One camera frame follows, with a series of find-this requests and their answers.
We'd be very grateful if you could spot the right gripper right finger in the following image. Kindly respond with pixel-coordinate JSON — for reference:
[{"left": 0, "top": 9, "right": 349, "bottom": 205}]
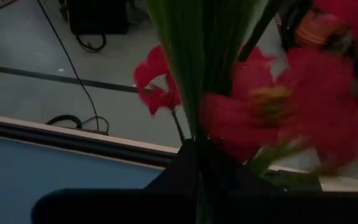
[{"left": 202, "top": 146, "right": 284, "bottom": 200}]

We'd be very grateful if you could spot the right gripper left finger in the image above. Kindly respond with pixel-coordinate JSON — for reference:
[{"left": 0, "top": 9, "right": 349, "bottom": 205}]
[{"left": 143, "top": 139, "right": 200, "bottom": 190}]

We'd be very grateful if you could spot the red flower bunch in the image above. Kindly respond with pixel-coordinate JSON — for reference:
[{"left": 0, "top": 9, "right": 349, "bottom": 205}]
[{"left": 134, "top": 0, "right": 358, "bottom": 187}]

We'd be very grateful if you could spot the blue table mat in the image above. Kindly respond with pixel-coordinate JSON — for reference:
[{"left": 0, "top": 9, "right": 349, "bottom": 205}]
[{"left": 0, "top": 133, "right": 164, "bottom": 224}]

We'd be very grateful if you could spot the black equipment case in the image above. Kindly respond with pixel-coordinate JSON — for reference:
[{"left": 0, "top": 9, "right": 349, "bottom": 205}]
[{"left": 63, "top": 0, "right": 131, "bottom": 35}]

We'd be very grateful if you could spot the black table frame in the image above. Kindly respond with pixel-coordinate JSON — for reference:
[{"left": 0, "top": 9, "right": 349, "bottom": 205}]
[{"left": 0, "top": 117, "right": 180, "bottom": 170}]

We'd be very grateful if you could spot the black cable loop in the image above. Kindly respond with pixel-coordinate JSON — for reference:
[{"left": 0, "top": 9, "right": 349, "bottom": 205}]
[{"left": 75, "top": 32, "right": 108, "bottom": 53}]

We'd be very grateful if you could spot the long black floor cable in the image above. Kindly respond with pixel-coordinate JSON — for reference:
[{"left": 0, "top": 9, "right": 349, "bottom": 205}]
[{"left": 35, "top": 0, "right": 110, "bottom": 136}]

